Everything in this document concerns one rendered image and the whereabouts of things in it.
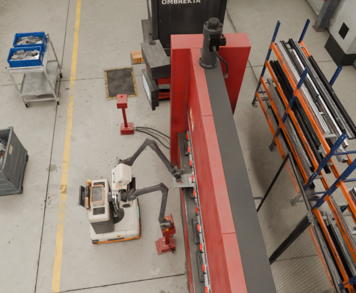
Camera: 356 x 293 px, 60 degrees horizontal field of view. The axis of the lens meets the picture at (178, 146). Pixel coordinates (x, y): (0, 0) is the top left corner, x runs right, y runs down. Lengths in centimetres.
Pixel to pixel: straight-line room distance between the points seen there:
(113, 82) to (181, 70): 307
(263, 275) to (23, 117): 518
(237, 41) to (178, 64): 69
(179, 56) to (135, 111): 261
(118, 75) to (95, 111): 104
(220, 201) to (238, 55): 185
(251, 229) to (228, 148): 68
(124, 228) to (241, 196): 237
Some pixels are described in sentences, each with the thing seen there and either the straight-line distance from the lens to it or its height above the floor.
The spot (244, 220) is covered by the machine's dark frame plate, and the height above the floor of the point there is 230.
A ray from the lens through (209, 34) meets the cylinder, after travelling 295.
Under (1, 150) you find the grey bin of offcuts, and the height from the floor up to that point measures 56.
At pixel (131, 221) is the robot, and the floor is 28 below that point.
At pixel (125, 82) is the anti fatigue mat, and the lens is 644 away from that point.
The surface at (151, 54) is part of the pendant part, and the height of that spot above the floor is 195.
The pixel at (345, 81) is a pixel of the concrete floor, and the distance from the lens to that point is 746.
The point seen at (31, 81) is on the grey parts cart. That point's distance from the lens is 644.
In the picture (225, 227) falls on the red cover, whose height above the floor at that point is 230.
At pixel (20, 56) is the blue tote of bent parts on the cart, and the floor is 98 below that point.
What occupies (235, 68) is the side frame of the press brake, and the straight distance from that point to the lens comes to 369.
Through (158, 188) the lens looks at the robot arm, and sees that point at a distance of 329.
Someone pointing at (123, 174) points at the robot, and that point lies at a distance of 345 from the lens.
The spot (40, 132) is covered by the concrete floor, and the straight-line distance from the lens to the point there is 595.
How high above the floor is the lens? 431
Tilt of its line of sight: 54 degrees down
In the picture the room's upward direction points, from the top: 3 degrees clockwise
